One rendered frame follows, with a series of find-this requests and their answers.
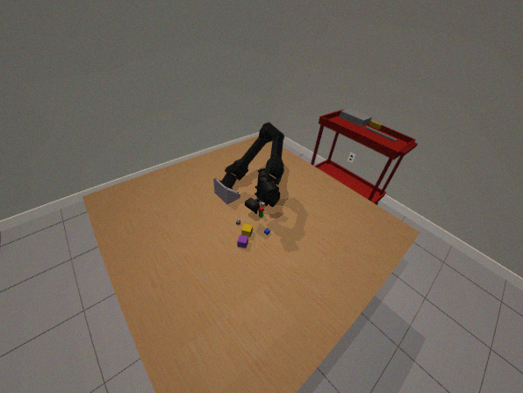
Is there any purple block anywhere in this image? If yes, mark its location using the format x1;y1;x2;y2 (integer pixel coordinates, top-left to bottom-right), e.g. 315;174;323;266
237;235;248;249

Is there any yellow block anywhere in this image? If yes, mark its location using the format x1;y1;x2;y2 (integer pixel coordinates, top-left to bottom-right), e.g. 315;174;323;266
241;224;253;238

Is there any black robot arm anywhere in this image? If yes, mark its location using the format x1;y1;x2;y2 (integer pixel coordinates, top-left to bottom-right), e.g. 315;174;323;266
219;123;284;207

